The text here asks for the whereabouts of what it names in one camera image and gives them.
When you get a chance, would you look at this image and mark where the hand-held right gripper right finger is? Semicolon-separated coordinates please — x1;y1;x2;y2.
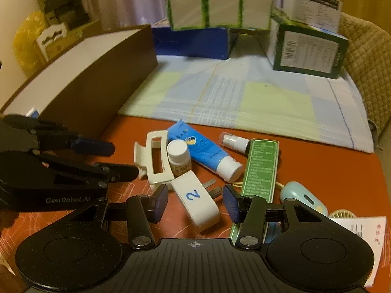
222;184;330;249

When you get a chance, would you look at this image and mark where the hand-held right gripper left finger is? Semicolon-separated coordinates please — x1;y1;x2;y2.
63;184;169;249

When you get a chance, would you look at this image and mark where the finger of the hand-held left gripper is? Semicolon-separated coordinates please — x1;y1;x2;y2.
33;151;139;188
0;114;117;157

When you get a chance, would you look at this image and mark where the white hair clip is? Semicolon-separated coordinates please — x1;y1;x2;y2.
134;131;174;193

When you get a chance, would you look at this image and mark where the white numbered box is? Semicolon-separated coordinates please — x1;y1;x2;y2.
170;171;222;228

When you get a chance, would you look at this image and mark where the green box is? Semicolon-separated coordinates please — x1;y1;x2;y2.
229;139;280;245

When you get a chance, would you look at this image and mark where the white tube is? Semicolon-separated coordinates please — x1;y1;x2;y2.
166;140;192;178

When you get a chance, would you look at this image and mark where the brown cardboard box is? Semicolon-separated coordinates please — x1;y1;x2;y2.
0;24;159;139

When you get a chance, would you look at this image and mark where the blue hand cream tube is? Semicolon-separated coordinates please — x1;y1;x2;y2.
167;120;244;182

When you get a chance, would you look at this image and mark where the brown spray bottle clear cap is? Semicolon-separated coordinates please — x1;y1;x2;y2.
219;132;250;154

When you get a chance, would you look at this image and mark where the light blue handheld fan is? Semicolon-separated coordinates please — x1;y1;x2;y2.
279;181;362;220

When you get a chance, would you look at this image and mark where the plaid cloth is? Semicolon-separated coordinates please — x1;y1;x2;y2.
118;53;375;154

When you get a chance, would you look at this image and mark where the cardboard carton white print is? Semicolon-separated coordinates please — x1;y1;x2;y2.
35;21;103;63

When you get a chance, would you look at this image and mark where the yellow plastic bag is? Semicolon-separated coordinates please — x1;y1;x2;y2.
12;10;51;75

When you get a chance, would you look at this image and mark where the white paper sheet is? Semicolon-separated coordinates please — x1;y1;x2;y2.
328;216;388;264

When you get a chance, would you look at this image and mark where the stack of dark boxes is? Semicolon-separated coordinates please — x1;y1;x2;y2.
33;0;89;31

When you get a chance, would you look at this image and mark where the blue box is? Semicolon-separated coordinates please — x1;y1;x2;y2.
151;26;239;60

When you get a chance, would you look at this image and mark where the pale curtain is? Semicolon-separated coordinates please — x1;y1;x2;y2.
65;0;288;32

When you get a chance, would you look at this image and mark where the green and white carton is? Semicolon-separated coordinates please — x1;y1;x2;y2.
269;8;349;80

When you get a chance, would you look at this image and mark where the green wrapped tissue multipack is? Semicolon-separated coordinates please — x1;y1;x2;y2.
166;0;273;31

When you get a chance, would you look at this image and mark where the beige quilted chair cover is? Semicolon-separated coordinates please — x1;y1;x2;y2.
337;12;391;153

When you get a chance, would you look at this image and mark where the white printed box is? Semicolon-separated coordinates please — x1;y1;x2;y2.
292;0;344;34

